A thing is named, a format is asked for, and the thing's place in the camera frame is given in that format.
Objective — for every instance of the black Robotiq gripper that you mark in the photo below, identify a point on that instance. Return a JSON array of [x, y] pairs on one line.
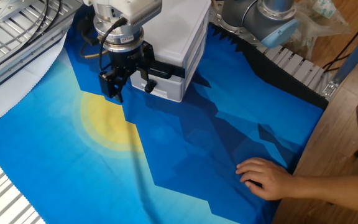
[[127, 59]]

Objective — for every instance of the white plastic drawer cabinet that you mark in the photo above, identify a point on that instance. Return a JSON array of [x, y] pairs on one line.
[[172, 28]]

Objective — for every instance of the person's bare forearm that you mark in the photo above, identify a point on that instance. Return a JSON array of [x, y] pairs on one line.
[[337, 193]]

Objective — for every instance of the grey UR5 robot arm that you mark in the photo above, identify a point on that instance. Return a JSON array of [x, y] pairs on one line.
[[244, 18]]

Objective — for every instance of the person's bare hand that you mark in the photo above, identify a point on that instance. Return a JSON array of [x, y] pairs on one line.
[[269, 180]]

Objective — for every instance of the blue cloth with yellow sun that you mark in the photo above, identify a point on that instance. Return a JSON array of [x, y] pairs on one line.
[[197, 140]]

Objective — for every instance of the silver perforated metal plate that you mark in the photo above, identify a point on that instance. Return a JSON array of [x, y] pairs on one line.
[[8, 7]]

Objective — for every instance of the clear plastic bag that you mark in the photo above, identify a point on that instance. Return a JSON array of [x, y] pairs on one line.
[[322, 25]]

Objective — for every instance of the grey aluminium frame beam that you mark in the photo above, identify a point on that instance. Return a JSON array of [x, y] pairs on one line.
[[356, 53]]

